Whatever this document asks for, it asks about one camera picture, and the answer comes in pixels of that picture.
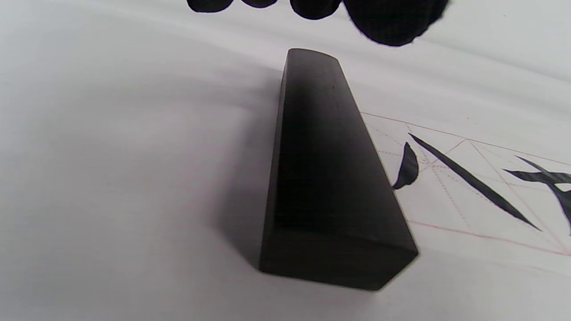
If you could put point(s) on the red grid calligraphy paper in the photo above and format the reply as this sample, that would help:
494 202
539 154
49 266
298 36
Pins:
468 214

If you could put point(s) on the black bar paperweight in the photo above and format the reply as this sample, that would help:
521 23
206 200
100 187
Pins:
325 178

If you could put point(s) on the person's left hand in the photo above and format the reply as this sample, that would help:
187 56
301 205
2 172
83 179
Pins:
397 22

